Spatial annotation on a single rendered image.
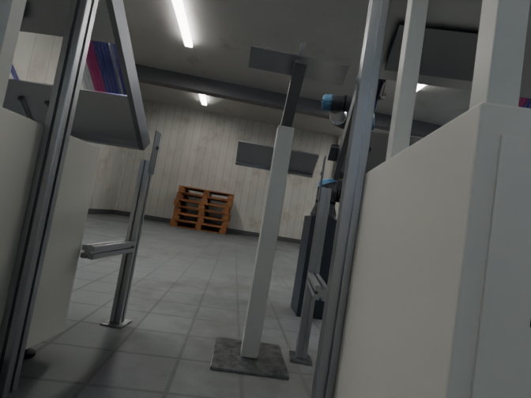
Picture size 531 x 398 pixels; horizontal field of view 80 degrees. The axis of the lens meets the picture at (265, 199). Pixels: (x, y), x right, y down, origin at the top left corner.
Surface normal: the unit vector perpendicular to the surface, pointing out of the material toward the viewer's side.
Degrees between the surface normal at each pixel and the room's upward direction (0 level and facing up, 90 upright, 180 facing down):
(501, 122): 90
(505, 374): 90
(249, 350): 90
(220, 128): 90
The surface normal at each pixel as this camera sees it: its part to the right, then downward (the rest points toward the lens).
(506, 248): -0.06, -0.07
